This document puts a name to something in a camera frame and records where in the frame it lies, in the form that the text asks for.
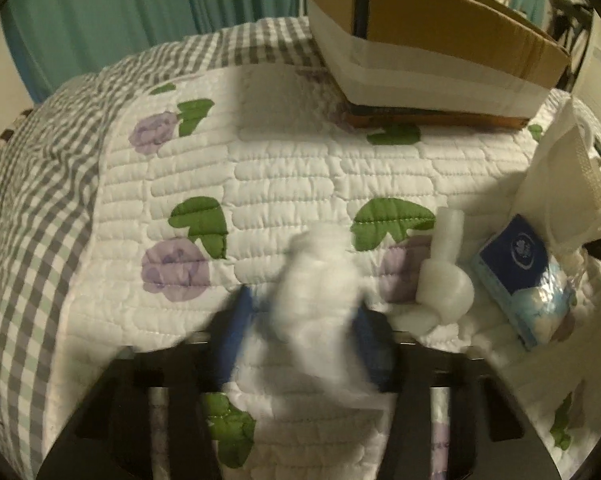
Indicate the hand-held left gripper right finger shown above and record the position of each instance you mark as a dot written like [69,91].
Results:
[373,347]

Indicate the teal curtain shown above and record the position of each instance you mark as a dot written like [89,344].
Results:
[110,15]

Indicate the white plastic bottle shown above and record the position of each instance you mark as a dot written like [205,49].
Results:
[443,275]

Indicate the cardboard box with white band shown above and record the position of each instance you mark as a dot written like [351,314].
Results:
[430,45]

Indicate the quilted floral blanket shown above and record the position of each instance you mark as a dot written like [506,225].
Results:
[290,175]

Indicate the flat white cotton pad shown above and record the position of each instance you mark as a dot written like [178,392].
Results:
[415,322]

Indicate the white cotton wad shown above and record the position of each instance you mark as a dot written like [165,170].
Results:
[320,305]

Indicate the blue cotton ball packet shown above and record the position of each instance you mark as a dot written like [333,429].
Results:
[517,265]

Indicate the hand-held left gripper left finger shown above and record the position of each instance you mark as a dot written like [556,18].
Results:
[238,327]

